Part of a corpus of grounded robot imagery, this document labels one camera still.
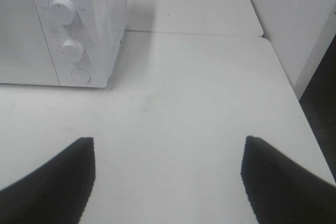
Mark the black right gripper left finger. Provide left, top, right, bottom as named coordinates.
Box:
left=1, top=137, right=95, bottom=223

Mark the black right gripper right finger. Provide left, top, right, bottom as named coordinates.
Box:
left=240, top=136, right=335, bottom=223

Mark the white microwave door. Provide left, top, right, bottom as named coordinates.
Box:
left=1, top=0, right=59, bottom=86

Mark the white microwave oven body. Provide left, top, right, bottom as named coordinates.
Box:
left=34, top=0, right=127, bottom=88

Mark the upper white microwave knob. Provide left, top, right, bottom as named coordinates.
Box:
left=49, top=0, right=77, bottom=25

